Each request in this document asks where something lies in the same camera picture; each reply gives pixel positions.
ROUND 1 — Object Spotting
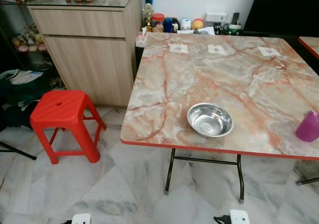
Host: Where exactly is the stainless steel bowl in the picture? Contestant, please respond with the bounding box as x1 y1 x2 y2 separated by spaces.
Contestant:
187 103 234 138

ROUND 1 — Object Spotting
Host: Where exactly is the purple plastic cup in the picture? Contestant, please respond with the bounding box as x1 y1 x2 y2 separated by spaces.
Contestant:
295 110 319 143

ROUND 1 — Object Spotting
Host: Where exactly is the white paper sticker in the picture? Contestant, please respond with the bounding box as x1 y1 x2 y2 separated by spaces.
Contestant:
258 46 280 57
207 44 228 55
169 43 189 54

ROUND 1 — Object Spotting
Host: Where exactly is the black television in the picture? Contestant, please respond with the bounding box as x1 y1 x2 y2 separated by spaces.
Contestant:
243 0 319 35

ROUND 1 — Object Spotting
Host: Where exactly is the dark green mug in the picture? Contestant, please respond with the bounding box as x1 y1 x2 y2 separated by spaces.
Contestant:
223 22 244 36

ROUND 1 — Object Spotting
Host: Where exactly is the orange ball toy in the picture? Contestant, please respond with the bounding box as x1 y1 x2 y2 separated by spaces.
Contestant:
192 18 205 30

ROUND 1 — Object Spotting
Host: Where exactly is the white ball toy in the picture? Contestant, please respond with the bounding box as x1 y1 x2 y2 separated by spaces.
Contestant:
179 18 192 31

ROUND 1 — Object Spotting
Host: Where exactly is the blue bottle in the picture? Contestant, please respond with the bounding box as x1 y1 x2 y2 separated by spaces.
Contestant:
163 17 173 33

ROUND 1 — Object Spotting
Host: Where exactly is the jar with red lid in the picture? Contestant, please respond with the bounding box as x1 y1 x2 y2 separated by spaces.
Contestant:
152 13 165 33

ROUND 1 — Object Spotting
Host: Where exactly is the white tissue pack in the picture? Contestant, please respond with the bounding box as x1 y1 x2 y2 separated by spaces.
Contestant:
136 27 149 48

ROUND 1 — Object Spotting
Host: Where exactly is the gold and blue trophy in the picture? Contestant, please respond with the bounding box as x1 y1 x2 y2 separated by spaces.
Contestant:
142 0 156 30

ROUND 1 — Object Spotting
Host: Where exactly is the light wooden cabinet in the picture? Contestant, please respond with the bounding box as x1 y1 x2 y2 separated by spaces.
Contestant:
26 0 143 108

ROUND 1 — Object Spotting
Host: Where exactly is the red plastic stool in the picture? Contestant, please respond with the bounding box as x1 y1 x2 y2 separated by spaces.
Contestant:
29 90 107 165

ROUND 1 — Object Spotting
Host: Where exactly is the dark clothes pile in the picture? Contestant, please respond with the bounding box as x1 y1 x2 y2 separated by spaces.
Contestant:
0 69 53 130

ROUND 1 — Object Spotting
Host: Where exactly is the glass shelf with dolls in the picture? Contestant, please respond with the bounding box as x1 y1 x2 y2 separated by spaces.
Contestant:
0 0 53 75

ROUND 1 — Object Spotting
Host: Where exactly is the black stand leg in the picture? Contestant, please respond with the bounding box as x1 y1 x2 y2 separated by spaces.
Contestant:
0 142 37 161

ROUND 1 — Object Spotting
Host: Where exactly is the white wall socket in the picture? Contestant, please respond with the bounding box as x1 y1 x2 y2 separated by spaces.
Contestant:
205 11 228 23

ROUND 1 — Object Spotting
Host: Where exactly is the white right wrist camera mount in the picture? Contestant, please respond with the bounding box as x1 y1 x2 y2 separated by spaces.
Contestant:
229 210 250 224

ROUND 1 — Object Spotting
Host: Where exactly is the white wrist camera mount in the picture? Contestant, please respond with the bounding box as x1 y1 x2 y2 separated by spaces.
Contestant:
72 213 92 224
229 210 250 224

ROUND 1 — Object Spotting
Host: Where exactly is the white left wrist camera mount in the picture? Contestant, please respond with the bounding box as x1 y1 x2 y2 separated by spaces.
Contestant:
72 213 92 224

